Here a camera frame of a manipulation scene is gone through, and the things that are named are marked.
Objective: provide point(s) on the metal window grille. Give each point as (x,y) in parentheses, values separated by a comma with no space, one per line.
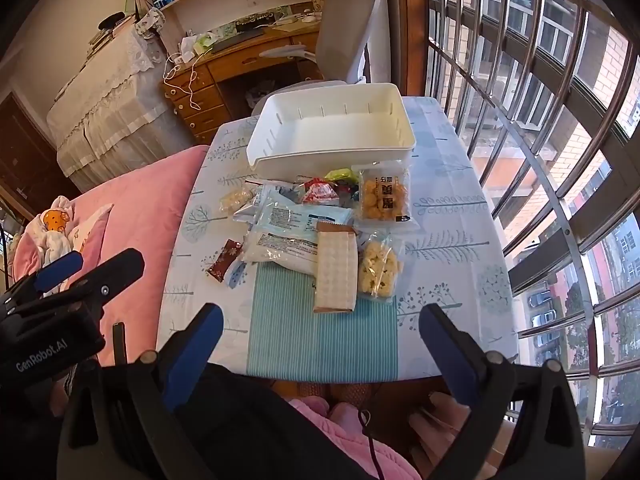
(544,95)

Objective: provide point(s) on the red snack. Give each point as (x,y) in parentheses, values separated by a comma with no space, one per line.
(320,192)

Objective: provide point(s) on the white plastic storage bin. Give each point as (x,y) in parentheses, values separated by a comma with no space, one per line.
(311,131)

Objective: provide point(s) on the wooden desk with drawers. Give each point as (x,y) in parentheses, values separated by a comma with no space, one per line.
(227,84)

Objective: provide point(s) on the green candy pack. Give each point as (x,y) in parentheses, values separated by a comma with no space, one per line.
(342,176)

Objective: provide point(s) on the grey office chair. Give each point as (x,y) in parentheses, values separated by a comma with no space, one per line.
(343,35)

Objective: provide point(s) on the dark red small candy pack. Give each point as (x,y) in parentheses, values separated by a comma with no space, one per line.
(229,258)

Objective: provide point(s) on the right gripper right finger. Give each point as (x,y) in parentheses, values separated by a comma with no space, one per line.
(484,382)

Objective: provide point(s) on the orange puff snack bag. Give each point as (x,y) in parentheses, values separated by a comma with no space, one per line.
(384,200)

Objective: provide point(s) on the rice cracker clear bag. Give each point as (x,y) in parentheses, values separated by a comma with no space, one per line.
(381,260)

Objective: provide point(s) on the pink bed blanket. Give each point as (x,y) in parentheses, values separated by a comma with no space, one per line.
(148,205)

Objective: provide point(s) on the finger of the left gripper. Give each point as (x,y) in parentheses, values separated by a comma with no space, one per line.
(94,289)
(33,286)

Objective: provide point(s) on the lace covered cabinet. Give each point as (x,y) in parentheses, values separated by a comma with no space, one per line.
(112,118)

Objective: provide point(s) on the tree pattern tablecloth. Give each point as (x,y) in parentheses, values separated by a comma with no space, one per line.
(454,259)

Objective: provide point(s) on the cartoon baby clothes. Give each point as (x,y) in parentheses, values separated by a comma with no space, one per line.
(56,232)

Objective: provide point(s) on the brown paper biscuit pack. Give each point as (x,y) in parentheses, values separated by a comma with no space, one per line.
(337,269)

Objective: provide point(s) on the small pale cracker bag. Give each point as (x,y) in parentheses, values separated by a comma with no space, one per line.
(233,201)

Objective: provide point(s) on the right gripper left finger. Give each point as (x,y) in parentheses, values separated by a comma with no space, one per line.
(161,386)

